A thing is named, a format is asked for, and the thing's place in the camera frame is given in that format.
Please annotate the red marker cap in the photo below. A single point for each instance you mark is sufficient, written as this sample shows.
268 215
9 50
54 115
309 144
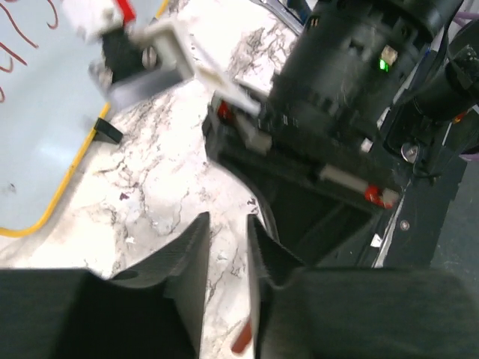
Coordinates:
243 339

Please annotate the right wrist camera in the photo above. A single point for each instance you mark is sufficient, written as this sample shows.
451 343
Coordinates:
139 62

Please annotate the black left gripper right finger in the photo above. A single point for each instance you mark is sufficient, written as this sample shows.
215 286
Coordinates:
304 312

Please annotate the yellow framed whiteboard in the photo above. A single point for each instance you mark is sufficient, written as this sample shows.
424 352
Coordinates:
49 107

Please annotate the black whiteboard foot middle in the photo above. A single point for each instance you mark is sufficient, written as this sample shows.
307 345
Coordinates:
105 132

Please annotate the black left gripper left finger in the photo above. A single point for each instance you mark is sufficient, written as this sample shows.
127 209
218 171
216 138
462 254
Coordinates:
152 310

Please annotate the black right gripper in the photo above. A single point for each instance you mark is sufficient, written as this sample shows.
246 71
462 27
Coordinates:
321 201

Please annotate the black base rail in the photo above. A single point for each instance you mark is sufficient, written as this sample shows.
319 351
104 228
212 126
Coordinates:
415 227

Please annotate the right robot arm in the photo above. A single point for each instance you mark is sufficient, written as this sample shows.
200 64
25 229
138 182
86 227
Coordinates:
381 78

